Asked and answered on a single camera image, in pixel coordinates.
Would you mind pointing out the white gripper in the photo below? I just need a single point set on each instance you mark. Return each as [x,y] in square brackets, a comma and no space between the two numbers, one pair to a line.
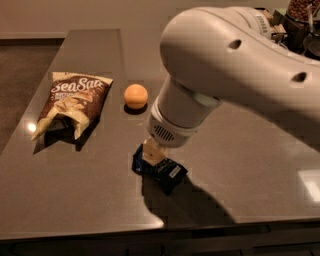
[167,132]

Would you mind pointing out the brown sea salt chip bag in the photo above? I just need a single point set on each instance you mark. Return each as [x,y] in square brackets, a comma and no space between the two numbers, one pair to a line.
[79,97]

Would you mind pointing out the dark blue rxbar wrapper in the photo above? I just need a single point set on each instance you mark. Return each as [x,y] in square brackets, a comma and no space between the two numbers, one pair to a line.
[167,173]

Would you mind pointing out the orange ball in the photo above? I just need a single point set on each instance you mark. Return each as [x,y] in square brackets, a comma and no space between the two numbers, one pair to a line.
[135,96]

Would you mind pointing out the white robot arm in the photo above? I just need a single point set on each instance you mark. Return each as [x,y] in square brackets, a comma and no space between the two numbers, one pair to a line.
[226,54]

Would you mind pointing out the black wire basket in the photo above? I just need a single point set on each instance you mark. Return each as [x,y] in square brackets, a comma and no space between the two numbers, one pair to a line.
[277,31]

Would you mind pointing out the jar of nuts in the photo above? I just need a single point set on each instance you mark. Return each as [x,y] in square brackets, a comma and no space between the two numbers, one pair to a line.
[300,10]

